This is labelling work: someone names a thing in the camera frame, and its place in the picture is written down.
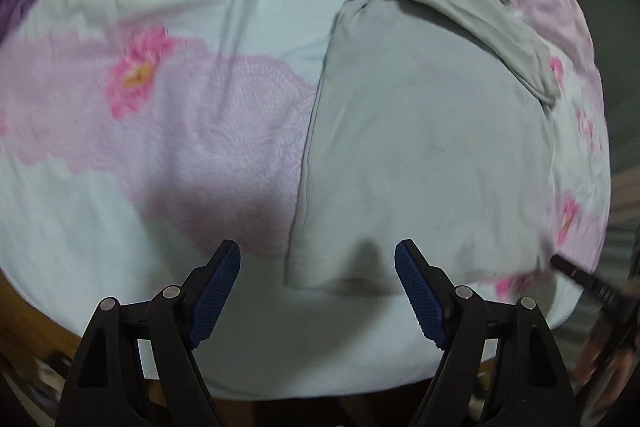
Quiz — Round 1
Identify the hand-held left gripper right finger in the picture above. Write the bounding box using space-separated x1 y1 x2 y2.
394 238 587 427

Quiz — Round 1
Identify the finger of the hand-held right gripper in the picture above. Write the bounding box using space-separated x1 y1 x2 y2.
550 254 628 308

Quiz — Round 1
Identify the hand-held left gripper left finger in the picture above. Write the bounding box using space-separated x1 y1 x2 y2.
55 240 242 427

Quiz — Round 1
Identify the grey-green t-shirt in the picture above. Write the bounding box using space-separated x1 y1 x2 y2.
283 0 562 295

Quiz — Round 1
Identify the floral bed sheet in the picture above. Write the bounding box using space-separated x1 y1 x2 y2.
0 0 613 400

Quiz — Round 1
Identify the wooden bed frame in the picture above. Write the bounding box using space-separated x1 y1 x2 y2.
0 271 173 427

